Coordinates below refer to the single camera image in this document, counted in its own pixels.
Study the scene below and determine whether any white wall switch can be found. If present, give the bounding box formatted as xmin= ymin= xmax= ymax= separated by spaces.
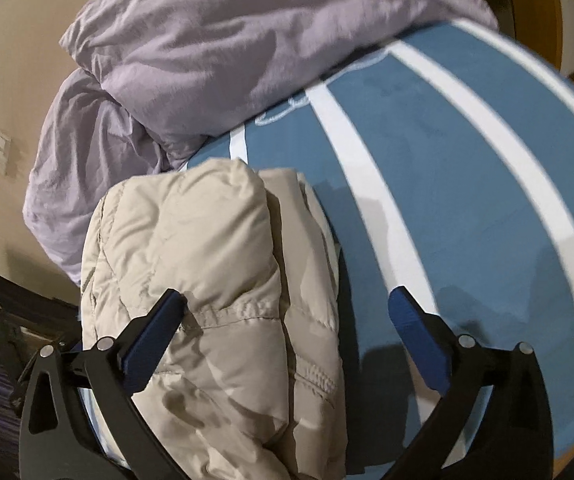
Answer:
xmin=0 ymin=129 xmax=12 ymax=176

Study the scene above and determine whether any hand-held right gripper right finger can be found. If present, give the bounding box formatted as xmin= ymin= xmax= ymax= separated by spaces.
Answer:
xmin=388 ymin=286 xmax=554 ymax=480

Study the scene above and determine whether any wooden headboard panel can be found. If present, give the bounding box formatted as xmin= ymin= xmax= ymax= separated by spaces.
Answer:
xmin=504 ymin=0 xmax=564 ymax=72

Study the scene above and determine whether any blue white striped bed sheet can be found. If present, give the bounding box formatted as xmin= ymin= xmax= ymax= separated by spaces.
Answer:
xmin=79 ymin=17 xmax=574 ymax=480

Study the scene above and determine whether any lavender duvet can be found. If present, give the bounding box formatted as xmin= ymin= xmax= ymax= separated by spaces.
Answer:
xmin=22 ymin=0 xmax=500 ymax=286

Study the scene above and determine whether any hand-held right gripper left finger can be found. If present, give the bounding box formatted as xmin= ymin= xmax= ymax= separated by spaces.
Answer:
xmin=18 ymin=288 xmax=188 ymax=480

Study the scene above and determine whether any black metal frame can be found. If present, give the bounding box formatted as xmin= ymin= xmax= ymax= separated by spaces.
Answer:
xmin=0 ymin=269 xmax=84 ymax=413

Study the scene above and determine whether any beige puffer jacket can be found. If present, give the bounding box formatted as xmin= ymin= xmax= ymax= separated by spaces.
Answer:
xmin=79 ymin=157 xmax=348 ymax=480

